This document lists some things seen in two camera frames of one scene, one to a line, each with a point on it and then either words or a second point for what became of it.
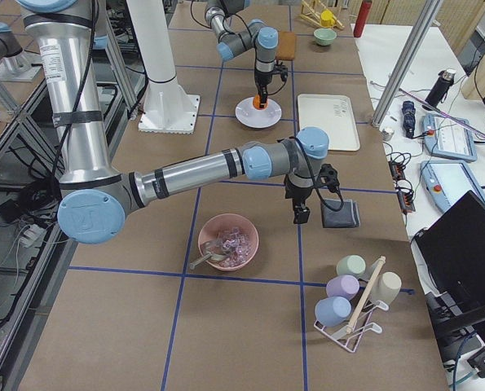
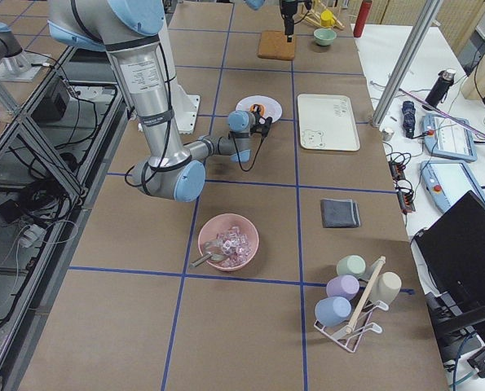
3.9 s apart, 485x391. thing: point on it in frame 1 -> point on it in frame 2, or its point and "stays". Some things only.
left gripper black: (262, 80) -> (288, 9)
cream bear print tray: (334, 114) stays
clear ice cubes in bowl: (236, 248) stays
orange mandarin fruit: (256, 101) -> (262, 110)
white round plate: (251, 116) stays
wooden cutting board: (286, 47) stays
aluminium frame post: (428, 15) stays
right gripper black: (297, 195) -> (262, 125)
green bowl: (324, 36) stays
